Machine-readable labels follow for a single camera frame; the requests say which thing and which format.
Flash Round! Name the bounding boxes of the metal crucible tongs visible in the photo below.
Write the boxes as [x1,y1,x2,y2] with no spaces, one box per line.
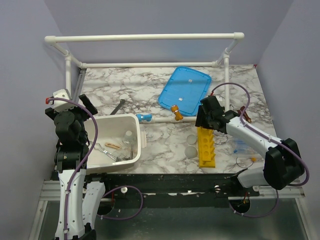
[89,141,119,162]

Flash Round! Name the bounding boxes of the blue plastic bin lid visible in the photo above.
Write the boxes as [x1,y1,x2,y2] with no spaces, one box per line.
[158,66,212,117]

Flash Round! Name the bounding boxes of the wooden test tube clamp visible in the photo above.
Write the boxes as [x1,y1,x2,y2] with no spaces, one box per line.
[104,142,121,150]

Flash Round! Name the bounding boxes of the yellow test tube rack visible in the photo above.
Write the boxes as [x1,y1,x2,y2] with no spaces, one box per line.
[197,127,216,168]

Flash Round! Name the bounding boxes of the white plastic bin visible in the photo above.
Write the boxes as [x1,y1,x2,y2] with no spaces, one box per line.
[86,113,143,174]

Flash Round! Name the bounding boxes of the clear bag of syringes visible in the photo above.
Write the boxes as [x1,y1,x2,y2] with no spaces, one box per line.
[231,138,256,158]

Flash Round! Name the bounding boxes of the black item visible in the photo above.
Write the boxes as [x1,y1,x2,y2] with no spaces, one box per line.
[116,154,131,162]

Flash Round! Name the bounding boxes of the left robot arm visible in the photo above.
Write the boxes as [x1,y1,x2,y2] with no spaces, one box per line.
[45,94,100,240]

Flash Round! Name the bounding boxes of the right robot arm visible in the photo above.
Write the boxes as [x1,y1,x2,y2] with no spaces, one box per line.
[195,96,305,196]

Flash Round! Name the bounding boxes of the frosted watch glass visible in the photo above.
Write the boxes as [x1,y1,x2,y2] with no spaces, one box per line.
[184,146,198,159]
[186,134,198,145]

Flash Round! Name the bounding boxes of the black metal rod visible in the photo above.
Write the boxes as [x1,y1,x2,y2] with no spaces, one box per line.
[110,99,126,115]

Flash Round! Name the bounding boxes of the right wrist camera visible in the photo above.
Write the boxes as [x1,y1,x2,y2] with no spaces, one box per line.
[216,95,224,102]

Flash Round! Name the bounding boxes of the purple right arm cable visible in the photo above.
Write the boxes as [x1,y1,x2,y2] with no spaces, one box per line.
[209,82,310,218]

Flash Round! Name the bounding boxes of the orange hose connector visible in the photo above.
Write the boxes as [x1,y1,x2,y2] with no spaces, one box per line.
[170,104,184,122]

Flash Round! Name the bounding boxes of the blue hose nozzle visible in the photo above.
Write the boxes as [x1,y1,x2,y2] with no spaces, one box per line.
[136,114,153,123]

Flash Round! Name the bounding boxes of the white PVC pipe frame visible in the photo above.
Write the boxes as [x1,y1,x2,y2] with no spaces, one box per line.
[44,31,245,124]

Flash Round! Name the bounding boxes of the black mounting rail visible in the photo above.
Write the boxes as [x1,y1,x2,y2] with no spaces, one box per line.
[49,171,261,208]

